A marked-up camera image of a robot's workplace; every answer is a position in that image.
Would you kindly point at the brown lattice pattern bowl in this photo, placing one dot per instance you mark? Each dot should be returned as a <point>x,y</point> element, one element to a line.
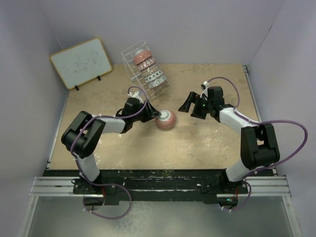
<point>149,70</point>

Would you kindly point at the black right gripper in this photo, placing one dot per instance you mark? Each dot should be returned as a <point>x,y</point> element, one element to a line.
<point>192,98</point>

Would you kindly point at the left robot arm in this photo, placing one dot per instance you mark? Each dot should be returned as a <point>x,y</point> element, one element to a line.
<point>82,136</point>

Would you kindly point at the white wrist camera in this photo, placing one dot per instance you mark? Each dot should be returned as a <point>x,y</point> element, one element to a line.
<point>205,85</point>
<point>138,95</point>

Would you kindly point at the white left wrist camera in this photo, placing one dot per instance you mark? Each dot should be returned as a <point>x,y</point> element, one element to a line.
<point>138,95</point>

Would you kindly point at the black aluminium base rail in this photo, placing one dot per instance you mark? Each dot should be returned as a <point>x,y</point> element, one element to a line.
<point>201,185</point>

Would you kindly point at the blue triangle pattern bowl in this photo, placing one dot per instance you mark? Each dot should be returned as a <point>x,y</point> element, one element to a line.
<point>146,63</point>

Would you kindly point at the yellow framed whiteboard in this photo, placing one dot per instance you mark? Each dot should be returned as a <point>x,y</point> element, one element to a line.
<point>81,63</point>

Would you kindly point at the black floral pattern bowl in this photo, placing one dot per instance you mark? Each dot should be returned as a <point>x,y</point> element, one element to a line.
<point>156,82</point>

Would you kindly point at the grey medallion pattern bowl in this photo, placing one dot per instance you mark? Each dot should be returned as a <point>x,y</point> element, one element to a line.
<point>141,55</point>

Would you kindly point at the white wire dish rack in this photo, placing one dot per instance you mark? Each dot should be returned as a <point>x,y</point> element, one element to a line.
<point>135,75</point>

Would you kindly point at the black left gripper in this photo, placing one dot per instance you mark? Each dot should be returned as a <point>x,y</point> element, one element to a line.
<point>150,112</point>

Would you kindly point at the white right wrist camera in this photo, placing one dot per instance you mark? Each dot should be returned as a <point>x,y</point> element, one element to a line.
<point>205,85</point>

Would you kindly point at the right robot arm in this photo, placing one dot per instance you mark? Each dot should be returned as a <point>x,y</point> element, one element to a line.
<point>258,142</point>

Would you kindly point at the red diamond dot bowl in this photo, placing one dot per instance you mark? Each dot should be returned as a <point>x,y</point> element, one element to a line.
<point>153,76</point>

